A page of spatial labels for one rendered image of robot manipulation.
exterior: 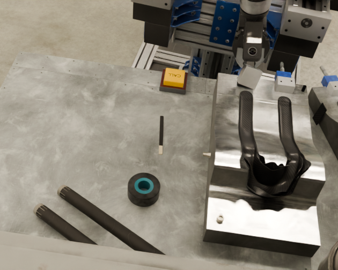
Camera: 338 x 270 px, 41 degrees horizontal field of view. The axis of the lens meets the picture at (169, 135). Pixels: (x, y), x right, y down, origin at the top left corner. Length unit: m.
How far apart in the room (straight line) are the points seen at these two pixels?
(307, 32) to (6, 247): 1.30
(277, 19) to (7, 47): 1.73
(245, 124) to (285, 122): 0.11
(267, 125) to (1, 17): 2.18
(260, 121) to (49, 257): 0.98
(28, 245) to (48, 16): 2.76
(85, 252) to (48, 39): 2.58
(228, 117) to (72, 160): 0.43
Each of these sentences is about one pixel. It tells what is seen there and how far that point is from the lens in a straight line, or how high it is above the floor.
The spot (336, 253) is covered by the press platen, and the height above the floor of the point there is 1.29.
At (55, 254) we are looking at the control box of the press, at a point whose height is 1.47.
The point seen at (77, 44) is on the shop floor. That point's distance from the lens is 2.83.
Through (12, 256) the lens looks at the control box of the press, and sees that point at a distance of 0.34.
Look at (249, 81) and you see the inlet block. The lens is 1.30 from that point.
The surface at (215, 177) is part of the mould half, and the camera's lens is 1.09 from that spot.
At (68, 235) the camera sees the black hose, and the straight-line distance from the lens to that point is 1.05.
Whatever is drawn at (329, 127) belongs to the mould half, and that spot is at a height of 0.84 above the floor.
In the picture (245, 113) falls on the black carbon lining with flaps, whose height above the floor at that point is 0.88.
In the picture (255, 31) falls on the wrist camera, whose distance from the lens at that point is 1.17.
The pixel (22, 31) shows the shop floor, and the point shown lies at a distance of 2.96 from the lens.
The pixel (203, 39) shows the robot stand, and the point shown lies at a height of 0.72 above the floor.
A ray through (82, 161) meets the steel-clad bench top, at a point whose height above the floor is 0.80.
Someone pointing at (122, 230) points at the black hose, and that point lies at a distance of 1.01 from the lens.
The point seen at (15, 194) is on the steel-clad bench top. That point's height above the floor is 0.80.
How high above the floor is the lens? 1.77
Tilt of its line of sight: 49 degrees down
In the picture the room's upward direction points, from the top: 8 degrees clockwise
